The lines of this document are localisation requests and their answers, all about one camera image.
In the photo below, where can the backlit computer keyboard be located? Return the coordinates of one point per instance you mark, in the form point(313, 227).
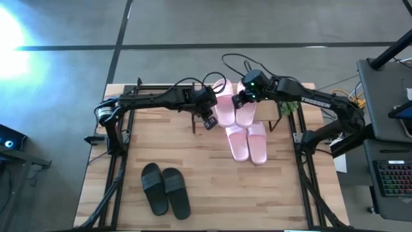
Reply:
point(396, 178)

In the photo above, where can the black tablet screen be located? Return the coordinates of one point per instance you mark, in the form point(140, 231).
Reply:
point(400, 112)

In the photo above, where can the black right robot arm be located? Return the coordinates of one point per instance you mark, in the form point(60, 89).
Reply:
point(315, 98)

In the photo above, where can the white paper sheet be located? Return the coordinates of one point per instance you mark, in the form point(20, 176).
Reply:
point(340, 164)

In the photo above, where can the black pole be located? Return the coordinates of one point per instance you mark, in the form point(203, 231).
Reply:
point(391, 51)

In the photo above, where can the wooden shelf with black legs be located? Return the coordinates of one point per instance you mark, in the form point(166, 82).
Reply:
point(267, 112)

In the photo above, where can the black device with blue light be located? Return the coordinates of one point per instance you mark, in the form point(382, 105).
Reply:
point(13, 138)

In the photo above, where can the green artificial plant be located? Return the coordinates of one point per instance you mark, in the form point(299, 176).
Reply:
point(289, 108)

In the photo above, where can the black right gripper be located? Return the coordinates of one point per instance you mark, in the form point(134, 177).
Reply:
point(246, 99)

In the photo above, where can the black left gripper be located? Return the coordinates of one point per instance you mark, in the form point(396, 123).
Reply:
point(206, 98)

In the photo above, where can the pink rubber slide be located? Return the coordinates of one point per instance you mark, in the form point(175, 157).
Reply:
point(238, 145)
point(225, 111)
point(246, 117)
point(257, 145)

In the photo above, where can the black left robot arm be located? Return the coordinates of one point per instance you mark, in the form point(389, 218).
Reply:
point(154, 98)

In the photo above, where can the grey workstation desk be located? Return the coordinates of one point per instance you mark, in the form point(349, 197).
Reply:
point(383, 96)

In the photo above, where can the black rubber slide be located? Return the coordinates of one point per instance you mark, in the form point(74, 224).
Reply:
point(177, 195)
point(154, 190)

